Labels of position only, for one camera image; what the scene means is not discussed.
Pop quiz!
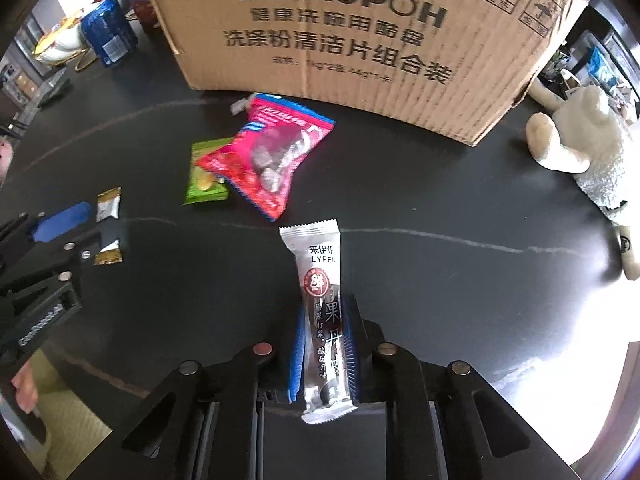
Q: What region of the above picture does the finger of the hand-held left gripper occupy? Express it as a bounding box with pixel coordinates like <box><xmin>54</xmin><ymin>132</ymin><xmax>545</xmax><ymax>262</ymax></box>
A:
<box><xmin>0</xmin><ymin>223</ymin><xmax>121</xmax><ymax>306</ymax></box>
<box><xmin>0</xmin><ymin>201</ymin><xmax>95</xmax><ymax>261</ymax></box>

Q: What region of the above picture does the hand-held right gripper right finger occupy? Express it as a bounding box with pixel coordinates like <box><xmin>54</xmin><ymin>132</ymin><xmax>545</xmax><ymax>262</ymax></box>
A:
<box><xmin>345</xmin><ymin>294</ymin><xmax>531</xmax><ymax>480</ymax></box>

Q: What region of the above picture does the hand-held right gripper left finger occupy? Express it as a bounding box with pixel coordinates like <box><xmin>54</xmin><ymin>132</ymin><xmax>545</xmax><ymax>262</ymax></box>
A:
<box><xmin>122</xmin><ymin>305</ymin><xmax>308</xmax><ymax>480</ymax></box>

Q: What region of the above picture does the gold snack packet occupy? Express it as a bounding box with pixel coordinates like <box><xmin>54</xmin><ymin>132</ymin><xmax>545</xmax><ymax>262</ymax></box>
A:
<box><xmin>94</xmin><ymin>187</ymin><xmax>124</xmax><ymax>266</ymax></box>

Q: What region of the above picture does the silver snack bar packet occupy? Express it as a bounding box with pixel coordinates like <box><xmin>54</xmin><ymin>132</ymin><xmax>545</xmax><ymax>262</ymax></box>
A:
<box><xmin>278</xmin><ymin>218</ymin><xmax>357</xmax><ymax>426</ymax></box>

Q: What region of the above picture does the brown cardboard box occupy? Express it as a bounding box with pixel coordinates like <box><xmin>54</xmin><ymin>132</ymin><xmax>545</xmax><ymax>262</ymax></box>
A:
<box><xmin>138</xmin><ymin>0</ymin><xmax>590</xmax><ymax>147</ymax></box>

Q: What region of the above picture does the person's left hand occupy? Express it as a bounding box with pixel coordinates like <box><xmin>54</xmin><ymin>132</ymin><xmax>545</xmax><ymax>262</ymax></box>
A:
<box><xmin>10</xmin><ymin>359</ymin><xmax>40</xmax><ymax>414</ymax></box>

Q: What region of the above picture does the cream textured cloth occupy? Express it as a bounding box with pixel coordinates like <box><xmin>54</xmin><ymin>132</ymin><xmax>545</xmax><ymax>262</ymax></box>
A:
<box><xmin>27</xmin><ymin>354</ymin><xmax>113</xmax><ymax>442</ymax></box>

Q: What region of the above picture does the light green snack packet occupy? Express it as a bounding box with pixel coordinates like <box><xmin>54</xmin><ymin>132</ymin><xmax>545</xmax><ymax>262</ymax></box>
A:
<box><xmin>182</xmin><ymin>138</ymin><xmax>236</xmax><ymax>206</ymax></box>

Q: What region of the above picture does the white lotus fruit bowl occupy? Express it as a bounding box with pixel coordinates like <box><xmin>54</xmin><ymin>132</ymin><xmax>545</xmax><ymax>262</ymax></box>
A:
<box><xmin>32</xmin><ymin>10</ymin><xmax>101</xmax><ymax>72</ymax></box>

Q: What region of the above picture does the yellow snack packet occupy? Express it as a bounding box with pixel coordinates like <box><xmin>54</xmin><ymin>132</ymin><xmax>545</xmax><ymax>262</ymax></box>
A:
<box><xmin>33</xmin><ymin>15</ymin><xmax>84</xmax><ymax>56</ymax></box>

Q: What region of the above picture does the blue soda can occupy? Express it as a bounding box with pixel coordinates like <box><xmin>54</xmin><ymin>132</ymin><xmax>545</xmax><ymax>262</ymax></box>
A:
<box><xmin>81</xmin><ymin>0</ymin><xmax>140</xmax><ymax>68</ymax></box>

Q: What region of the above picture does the pink snack packet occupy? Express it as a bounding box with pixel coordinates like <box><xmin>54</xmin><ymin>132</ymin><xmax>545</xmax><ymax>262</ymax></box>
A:
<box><xmin>194</xmin><ymin>93</ymin><xmax>336</xmax><ymax>222</ymax></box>

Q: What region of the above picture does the blue snack canister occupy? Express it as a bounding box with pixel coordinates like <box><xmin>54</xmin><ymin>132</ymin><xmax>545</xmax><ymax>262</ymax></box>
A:
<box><xmin>120</xmin><ymin>0</ymin><xmax>164</xmax><ymax>37</ymax></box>

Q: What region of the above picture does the white plush sheep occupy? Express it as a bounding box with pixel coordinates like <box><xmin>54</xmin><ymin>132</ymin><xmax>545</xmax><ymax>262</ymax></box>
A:
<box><xmin>524</xmin><ymin>80</ymin><xmax>640</xmax><ymax>282</ymax></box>

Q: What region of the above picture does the blue bag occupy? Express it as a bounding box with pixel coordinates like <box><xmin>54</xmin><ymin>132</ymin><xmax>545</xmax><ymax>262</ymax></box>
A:
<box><xmin>587</xmin><ymin>44</ymin><xmax>621</xmax><ymax>87</ymax></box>

